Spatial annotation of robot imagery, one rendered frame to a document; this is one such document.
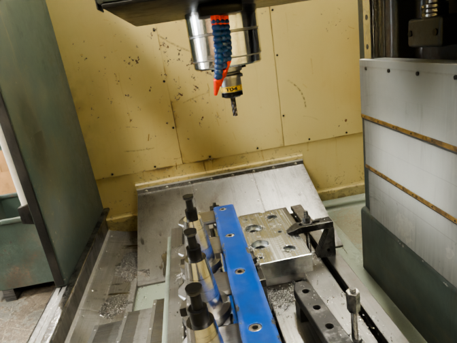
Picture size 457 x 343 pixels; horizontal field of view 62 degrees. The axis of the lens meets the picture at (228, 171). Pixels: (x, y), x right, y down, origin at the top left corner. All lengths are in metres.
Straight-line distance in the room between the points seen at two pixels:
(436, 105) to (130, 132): 1.42
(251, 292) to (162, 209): 1.47
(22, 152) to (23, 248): 1.76
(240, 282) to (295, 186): 1.48
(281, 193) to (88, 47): 1.14
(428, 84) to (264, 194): 1.14
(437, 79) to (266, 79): 1.15
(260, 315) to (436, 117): 0.65
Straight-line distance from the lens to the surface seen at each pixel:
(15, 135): 1.35
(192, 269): 0.45
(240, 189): 1.96
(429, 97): 0.98
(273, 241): 1.08
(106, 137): 1.99
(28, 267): 3.12
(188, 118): 1.94
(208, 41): 0.84
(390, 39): 1.20
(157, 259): 1.75
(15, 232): 3.02
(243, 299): 0.49
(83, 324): 1.54
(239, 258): 0.57
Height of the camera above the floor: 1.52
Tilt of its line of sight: 18 degrees down
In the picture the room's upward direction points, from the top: 9 degrees counter-clockwise
